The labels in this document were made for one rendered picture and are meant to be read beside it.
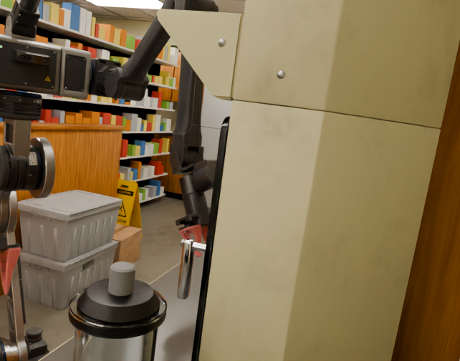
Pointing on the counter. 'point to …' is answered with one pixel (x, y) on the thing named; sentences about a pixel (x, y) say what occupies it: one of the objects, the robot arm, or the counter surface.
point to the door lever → (189, 246)
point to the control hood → (207, 45)
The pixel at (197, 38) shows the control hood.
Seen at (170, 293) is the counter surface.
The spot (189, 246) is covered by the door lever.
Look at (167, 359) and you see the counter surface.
